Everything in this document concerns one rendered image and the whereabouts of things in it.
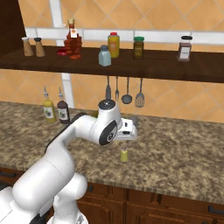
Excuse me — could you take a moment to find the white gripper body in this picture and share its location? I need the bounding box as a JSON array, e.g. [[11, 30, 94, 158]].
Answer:
[[115, 129, 139, 143]]

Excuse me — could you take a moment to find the small yellow-green condiment bottle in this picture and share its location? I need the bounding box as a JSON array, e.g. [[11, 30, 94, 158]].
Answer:
[[120, 147, 130, 163]]

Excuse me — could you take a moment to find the olive jar with green lid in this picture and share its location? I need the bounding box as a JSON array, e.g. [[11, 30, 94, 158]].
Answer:
[[132, 36, 145, 60]]

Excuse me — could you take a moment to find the brown wooden cupboard door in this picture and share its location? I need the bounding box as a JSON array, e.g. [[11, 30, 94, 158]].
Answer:
[[76, 195, 127, 224], [126, 202, 224, 224]]

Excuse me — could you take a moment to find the dark wooden cabinet side panel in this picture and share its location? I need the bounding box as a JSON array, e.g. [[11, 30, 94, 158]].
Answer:
[[0, 0, 28, 57]]

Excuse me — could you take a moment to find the white horizontal wall rail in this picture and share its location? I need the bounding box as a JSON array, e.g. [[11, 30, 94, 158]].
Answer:
[[24, 26, 224, 46]]

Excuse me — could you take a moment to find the tan shaker with white top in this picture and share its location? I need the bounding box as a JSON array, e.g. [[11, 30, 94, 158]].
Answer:
[[21, 36, 34, 58]]

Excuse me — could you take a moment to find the dark red bottle with spout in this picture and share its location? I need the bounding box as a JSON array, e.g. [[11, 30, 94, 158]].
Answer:
[[56, 87, 71, 126]]

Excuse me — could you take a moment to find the yellow mustard bottle red cap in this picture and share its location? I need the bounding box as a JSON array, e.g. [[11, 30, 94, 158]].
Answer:
[[107, 31, 121, 59]]

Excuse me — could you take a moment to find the brown wooden drawer front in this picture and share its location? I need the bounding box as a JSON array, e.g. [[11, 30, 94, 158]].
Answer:
[[0, 166, 25, 187], [86, 181, 129, 203], [157, 192, 224, 220]]

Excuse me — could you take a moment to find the red syrup bottle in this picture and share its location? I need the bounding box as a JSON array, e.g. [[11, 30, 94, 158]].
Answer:
[[63, 18, 83, 61]]

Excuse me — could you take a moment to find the hanging metal fork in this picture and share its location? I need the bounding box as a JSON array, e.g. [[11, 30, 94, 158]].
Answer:
[[114, 75, 121, 102]]

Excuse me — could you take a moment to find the hanging dark grey turner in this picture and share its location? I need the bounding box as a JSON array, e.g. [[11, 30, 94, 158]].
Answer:
[[104, 75, 113, 102]]

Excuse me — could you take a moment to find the tan shaker with black top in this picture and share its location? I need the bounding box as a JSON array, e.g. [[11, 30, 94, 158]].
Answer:
[[33, 37, 46, 58]]

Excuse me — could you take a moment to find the hanging slotted spatula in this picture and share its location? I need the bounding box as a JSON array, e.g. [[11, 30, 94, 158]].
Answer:
[[134, 77, 146, 109]]

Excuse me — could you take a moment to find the pale blue shaker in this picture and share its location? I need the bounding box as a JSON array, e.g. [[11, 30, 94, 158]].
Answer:
[[97, 44, 113, 67]]

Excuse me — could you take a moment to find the small red lid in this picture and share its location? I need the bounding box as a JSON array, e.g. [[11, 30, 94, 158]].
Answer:
[[56, 47, 68, 57]]

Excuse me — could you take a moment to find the hanging metal ladle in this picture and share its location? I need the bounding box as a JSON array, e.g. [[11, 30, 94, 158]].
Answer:
[[121, 76, 133, 105]]

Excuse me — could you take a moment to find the yellow oil bottle with spout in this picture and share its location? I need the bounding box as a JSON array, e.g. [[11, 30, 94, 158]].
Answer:
[[42, 85, 58, 123]]

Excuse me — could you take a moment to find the dark wooden shelf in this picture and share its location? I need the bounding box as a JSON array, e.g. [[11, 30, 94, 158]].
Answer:
[[0, 45, 224, 84]]

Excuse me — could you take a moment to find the white vertical wall post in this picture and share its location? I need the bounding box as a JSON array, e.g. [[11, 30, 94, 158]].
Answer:
[[48, 0, 76, 109]]

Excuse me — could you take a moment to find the brown spice jar black lid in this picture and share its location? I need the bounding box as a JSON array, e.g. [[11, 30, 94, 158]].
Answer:
[[177, 35, 193, 63]]

